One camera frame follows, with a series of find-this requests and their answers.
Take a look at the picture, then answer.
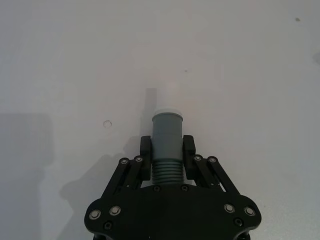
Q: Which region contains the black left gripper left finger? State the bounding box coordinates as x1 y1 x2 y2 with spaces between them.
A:
104 135 153 199

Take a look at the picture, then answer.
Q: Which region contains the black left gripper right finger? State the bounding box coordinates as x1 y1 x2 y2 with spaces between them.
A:
183 134 239 198

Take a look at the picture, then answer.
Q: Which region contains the grey threaded bottle stopper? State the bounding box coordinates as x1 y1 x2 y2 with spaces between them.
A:
150 107 185 187

